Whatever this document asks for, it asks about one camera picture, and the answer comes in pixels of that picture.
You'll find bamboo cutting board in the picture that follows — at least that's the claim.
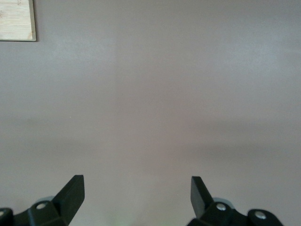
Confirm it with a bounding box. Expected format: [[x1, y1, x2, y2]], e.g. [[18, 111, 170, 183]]
[[0, 0, 37, 42]]

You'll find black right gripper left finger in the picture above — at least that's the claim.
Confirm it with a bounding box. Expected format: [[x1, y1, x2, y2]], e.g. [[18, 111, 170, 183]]
[[0, 174, 86, 226]]

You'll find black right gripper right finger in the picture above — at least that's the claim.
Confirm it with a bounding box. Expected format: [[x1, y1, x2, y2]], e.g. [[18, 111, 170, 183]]
[[187, 176, 283, 226]]

